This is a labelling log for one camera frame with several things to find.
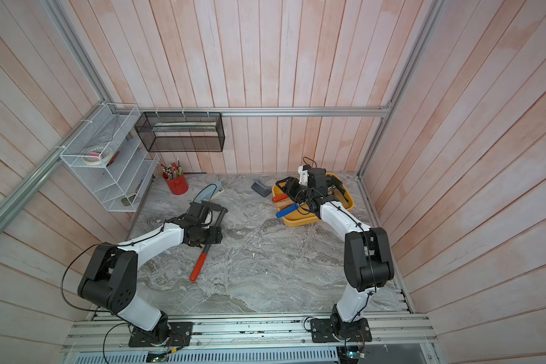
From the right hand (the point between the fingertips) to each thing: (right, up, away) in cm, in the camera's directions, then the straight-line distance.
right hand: (278, 184), depth 90 cm
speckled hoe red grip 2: (+1, -5, +12) cm, 13 cm away
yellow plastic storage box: (+12, -14, +6) cm, 19 cm away
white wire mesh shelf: (-56, 0, -11) cm, 57 cm away
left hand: (-27, -23, +3) cm, 35 cm away
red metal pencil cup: (-48, 0, +18) cm, 51 cm away
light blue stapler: (-34, -3, +24) cm, 41 cm away
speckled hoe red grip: (-32, -33, -2) cm, 46 cm away
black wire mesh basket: (-45, +25, +15) cm, 54 cm away
